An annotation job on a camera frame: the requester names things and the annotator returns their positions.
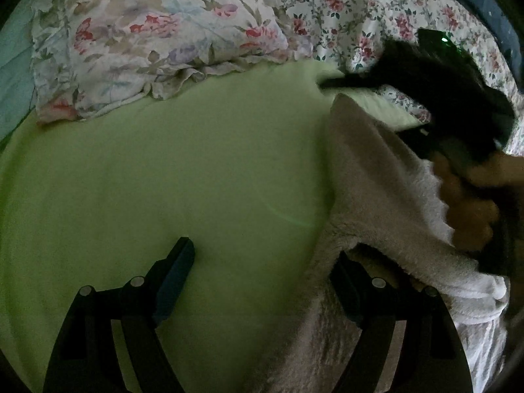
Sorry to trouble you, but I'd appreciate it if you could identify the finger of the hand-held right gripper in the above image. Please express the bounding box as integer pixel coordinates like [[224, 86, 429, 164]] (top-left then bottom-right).
[[317, 66, 384, 91]]

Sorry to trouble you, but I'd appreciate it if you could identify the person's right hand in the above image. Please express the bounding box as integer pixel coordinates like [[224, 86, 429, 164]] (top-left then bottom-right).
[[426, 149, 524, 252]]

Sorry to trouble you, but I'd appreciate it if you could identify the small-flower print blanket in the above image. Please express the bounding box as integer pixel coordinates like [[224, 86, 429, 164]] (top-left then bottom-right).
[[258, 0, 524, 158]]

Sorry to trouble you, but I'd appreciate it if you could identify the pale fleece garment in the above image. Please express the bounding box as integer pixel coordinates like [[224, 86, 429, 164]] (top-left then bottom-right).
[[252, 93, 510, 393]]

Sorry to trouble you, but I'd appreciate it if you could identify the green bed sheet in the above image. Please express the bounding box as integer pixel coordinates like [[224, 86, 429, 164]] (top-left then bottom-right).
[[0, 61, 430, 393]]

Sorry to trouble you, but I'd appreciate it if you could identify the dark blue cloth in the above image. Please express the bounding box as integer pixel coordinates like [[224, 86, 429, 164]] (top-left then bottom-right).
[[438, 0, 524, 74]]

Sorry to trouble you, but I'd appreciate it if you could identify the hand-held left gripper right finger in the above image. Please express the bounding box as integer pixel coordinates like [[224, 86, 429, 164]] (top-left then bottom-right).
[[329, 250, 476, 393]]

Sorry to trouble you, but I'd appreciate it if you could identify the teal cloth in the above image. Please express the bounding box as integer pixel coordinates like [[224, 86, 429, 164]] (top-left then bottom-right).
[[0, 6, 44, 142]]

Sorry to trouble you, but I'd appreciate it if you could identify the large-flower print pillow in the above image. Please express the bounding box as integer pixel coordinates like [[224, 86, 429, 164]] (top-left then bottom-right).
[[30, 0, 292, 127]]

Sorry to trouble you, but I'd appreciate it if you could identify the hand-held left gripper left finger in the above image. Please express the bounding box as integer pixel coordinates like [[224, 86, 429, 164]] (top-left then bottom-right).
[[43, 236, 196, 393]]

